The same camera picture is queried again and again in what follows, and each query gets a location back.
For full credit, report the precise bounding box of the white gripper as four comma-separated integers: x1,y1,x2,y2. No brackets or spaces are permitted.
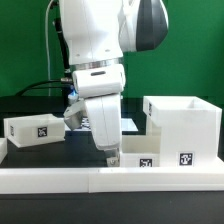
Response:
73,64,126,166

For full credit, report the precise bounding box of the white drawer box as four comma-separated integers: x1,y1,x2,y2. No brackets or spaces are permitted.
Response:
120,135,160,168
4,114,65,148

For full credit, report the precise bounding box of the large white drawer cabinet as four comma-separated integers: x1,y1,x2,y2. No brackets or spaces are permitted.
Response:
143,96,222,167

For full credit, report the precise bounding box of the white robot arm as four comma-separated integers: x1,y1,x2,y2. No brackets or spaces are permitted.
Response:
59,0,169,167

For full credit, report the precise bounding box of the marker tag sheet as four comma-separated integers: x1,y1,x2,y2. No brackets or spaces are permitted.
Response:
80,118,138,132

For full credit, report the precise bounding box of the white perimeter fence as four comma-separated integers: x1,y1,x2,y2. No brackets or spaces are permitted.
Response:
0,137,224,195

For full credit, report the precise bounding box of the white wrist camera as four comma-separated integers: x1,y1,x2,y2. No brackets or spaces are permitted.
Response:
63,100,85,130

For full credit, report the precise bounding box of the black cable bundle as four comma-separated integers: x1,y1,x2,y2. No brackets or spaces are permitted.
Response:
14,18,75,98

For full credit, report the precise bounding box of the white thin cable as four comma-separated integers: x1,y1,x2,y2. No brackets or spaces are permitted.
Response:
44,0,55,97

